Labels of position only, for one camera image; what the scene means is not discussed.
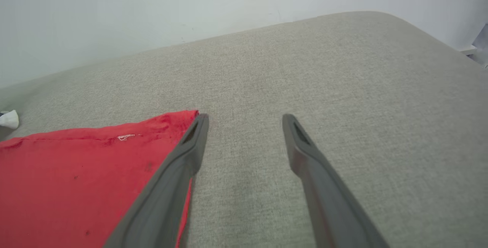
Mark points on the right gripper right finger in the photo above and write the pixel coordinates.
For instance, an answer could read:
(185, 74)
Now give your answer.
(328, 202)

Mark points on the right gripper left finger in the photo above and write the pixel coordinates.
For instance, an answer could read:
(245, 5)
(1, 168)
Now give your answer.
(167, 194)

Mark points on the red white basketball jersey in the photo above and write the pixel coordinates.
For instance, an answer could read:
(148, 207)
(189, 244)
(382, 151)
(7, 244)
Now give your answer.
(76, 183)

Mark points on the grey fabric sofa cushion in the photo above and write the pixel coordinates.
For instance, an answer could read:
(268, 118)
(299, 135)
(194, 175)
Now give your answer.
(343, 87)

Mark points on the grey white wall fixture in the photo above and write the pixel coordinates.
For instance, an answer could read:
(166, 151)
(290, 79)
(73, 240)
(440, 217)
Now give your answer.
(468, 50)

